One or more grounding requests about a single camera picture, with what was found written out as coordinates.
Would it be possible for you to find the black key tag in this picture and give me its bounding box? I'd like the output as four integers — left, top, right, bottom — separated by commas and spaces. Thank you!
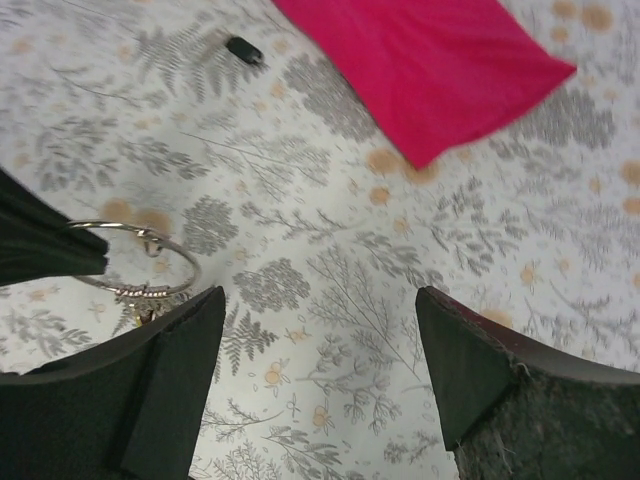
225, 36, 264, 66

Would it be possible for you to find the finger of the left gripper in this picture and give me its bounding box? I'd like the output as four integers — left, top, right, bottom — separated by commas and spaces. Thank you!
1, 172, 108, 286

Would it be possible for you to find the floral table mat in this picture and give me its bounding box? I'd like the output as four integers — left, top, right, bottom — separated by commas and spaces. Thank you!
1, 1, 639, 479

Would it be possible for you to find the magenta cloth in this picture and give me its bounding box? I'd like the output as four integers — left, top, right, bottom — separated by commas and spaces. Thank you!
275, 0, 576, 169

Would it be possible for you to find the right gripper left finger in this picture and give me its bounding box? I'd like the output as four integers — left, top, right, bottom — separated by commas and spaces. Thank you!
1, 287, 226, 479

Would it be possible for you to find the large metal keyring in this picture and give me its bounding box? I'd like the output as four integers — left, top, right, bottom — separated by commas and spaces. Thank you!
69, 219, 201, 301

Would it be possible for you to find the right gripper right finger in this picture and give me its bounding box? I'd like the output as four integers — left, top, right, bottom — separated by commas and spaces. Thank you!
415, 286, 639, 480

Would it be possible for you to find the bunch of tagged keys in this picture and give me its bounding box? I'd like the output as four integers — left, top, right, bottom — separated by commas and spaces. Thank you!
131, 299, 165, 326

